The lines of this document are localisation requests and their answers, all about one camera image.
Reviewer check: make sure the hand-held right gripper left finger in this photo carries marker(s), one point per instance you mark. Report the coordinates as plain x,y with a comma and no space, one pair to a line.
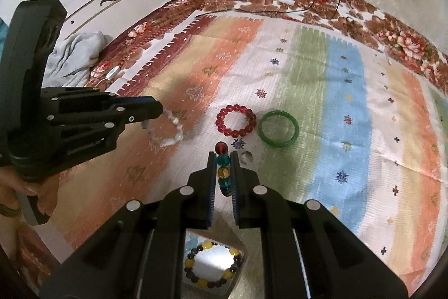
211,194

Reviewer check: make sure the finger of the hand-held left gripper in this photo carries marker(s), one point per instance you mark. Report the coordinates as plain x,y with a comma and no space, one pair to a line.
140,108
87,139

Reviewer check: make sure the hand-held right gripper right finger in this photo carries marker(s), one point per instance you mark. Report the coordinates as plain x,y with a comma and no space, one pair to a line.
235,195

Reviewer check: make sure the mirrored jewelry box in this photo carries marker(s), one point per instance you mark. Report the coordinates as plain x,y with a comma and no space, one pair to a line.
213,258

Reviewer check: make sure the person's left hand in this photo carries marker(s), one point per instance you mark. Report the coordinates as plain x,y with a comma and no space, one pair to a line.
29,189

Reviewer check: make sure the small white device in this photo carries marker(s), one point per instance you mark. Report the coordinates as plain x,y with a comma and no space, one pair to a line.
112,73

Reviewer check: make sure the grey crumpled cloth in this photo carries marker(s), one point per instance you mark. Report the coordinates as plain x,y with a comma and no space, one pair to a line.
75,55

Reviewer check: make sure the green jade bangle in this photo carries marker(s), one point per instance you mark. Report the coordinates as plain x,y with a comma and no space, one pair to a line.
278,128

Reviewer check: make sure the dark wrist band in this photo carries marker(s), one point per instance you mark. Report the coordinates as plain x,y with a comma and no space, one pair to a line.
9,210

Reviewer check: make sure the striped patterned blanket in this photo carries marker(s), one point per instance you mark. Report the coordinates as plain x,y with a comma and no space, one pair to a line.
315,103

